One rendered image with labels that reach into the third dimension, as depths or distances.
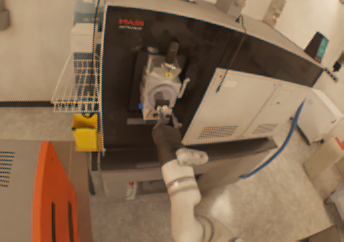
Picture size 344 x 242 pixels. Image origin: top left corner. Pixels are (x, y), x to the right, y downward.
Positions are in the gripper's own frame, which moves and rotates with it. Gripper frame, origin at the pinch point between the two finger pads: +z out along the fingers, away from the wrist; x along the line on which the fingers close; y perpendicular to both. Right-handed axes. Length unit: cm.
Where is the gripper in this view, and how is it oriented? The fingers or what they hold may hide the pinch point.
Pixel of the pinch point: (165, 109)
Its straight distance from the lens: 54.0
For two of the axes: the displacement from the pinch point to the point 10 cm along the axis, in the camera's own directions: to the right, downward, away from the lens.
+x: 7.6, 2.8, 5.9
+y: -6.1, 6.4, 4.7
